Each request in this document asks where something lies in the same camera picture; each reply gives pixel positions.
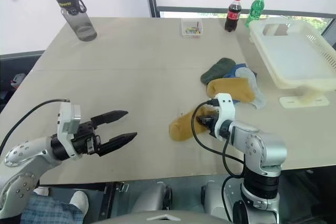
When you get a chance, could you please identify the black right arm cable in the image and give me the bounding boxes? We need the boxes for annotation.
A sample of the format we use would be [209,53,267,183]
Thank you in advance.
[191,98,246,222]

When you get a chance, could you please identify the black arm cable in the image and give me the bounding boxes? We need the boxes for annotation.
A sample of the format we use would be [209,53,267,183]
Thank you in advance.
[191,98,246,222]
[0,99,71,156]

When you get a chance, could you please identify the cola bottle red cap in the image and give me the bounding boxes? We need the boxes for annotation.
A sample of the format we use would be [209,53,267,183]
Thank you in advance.
[224,0,243,33]

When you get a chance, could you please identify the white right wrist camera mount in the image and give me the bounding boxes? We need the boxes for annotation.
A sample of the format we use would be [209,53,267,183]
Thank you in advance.
[209,93,236,138]

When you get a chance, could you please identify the grey rounded robot leg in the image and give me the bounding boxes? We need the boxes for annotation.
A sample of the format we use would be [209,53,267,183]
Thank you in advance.
[200,180,248,222]
[130,182,173,213]

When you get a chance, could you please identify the white shoe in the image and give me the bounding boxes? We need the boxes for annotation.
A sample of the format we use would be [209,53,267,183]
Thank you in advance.
[69,190,90,215]

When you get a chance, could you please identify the clear box with coloured bits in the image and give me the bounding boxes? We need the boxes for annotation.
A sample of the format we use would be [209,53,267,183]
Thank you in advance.
[180,18,204,39]

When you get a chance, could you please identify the blue sock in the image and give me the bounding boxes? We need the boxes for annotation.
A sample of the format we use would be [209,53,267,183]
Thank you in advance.
[223,62,257,79]

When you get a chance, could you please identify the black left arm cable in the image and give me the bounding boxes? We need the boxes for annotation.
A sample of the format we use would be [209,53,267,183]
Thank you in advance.
[0,99,71,156]

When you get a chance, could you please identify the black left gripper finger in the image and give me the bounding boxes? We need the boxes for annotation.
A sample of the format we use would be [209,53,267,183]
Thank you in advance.
[99,132,138,157]
[91,110,129,130]

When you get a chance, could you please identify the light grey sock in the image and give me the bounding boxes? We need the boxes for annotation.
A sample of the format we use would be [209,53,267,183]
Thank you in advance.
[233,67,268,111]

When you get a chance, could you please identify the mustard yellow sock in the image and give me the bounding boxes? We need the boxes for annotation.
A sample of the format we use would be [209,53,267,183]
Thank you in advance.
[206,77,257,103]
[168,105,219,142]

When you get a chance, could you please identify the white plastic basket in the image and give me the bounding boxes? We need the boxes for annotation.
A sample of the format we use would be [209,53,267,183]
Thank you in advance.
[248,16,336,90]

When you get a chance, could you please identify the black table leg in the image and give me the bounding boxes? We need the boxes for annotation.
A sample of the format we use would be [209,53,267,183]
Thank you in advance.
[103,182,117,220]

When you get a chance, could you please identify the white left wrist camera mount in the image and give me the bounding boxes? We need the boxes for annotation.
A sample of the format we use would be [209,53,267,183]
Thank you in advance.
[56,101,82,161]

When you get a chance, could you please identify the dark green sock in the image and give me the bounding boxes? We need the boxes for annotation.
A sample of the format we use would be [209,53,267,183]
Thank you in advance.
[200,57,236,86]

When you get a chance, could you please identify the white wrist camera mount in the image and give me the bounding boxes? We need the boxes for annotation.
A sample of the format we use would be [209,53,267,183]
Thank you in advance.
[209,93,236,138]
[56,101,82,161]

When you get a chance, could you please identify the white plastic basket base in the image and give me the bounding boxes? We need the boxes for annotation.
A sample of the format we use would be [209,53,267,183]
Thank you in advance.
[278,87,330,109]

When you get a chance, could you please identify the plaid trouser leg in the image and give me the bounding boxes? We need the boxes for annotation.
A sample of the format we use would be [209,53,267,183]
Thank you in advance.
[20,194,83,224]

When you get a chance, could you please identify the grey robot torso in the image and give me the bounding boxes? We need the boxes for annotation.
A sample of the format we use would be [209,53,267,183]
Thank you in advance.
[90,209,235,224]

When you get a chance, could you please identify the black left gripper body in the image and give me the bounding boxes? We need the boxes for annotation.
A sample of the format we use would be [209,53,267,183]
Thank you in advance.
[69,120,102,158]

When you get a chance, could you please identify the grey water bottle black lid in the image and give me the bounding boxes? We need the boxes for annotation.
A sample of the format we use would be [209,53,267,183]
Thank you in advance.
[51,0,98,42]

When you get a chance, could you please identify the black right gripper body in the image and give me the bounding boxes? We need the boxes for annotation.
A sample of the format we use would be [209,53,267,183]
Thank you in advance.
[196,113,219,133]

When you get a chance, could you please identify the green bottle yellow cap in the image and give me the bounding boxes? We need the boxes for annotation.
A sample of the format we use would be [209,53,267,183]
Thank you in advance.
[245,0,267,28]

